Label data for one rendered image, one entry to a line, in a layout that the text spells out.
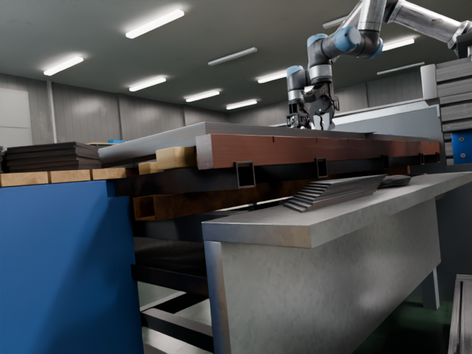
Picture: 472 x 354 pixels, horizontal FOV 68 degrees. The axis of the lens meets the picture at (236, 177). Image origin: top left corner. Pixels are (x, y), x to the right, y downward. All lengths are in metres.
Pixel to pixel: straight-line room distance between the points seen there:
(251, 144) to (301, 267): 0.27
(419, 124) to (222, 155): 1.61
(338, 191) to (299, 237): 0.24
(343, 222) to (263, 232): 0.12
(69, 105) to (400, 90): 9.49
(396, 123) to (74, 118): 8.43
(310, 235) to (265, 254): 0.20
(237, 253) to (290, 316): 0.20
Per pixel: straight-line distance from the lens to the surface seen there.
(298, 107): 1.62
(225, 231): 0.54
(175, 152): 0.66
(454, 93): 1.07
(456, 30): 1.76
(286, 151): 0.77
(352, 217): 0.56
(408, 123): 2.13
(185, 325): 1.24
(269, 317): 0.67
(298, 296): 0.74
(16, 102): 9.05
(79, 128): 9.69
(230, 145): 0.64
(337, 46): 1.26
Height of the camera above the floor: 0.75
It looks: level
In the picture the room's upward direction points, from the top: 5 degrees counter-clockwise
